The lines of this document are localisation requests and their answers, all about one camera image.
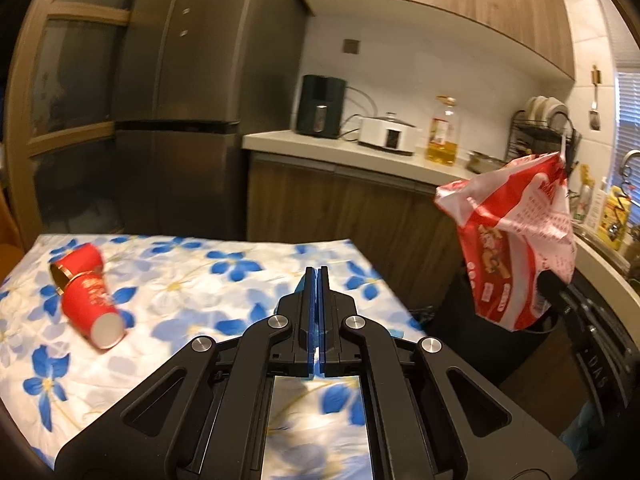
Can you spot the yellow detergent bottle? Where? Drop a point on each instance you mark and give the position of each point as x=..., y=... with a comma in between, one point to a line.
x=612, y=215

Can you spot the red paper cup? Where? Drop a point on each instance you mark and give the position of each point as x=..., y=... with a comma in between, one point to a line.
x=80, y=260
x=92, y=305

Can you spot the window blinds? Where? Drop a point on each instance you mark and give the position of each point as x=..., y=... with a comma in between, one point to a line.
x=629, y=115

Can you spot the hanging metal spatula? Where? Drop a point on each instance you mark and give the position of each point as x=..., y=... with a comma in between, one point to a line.
x=594, y=110

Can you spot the black round trash bin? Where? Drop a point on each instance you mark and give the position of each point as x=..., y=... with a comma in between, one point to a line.
x=475, y=350

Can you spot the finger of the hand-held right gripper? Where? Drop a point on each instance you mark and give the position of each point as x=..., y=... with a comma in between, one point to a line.
x=552, y=290

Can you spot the cooking oil bottle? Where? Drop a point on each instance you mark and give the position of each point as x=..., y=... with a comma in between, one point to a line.
x=442, y=142

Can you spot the wooden chair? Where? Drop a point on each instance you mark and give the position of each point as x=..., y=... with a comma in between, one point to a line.
x=7, y=255

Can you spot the dark wall outlet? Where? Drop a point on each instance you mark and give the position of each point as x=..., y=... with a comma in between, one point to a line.
x=351, y=46

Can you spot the white ladle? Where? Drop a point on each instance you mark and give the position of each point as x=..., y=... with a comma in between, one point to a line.
x=564, y=145

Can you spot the grey steel refrigerator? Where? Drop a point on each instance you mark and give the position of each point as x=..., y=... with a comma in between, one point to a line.
x=200, y=60

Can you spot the red and white plastic bag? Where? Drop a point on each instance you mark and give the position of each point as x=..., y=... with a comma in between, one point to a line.
x=520, y=240

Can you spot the white slow cooker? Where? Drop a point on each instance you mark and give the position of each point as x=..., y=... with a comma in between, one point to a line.
x=387, y=135

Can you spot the floral blue tablecloth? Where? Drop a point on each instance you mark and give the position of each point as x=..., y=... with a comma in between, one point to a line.
x=200, y=285

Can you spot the small printed can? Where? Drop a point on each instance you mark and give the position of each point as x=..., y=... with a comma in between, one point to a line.
x=583, y=205

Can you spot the black air fryer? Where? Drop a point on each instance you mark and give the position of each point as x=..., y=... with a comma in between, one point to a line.
x=320, y=105

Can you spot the white plate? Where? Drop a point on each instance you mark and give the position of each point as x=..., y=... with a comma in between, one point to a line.
x=555, y=109
x=531, y=107

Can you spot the chrome faucet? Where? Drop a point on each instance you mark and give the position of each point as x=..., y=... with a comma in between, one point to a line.
x=630, y=160

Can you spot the wooden door with glass panes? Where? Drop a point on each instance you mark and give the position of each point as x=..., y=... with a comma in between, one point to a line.
x=75, y=15

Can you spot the steel bowl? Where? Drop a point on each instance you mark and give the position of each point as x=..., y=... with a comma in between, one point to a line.
x=482, y=161

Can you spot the wooden upper cabinet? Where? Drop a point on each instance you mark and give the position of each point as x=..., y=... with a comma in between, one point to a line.
x=450, y=0

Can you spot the kitchen counter with wooden cabinets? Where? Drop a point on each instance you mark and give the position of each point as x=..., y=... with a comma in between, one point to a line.
x=310, y=200

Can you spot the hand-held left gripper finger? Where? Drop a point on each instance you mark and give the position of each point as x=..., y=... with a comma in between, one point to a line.
x=315, y=320
x=322, y=320

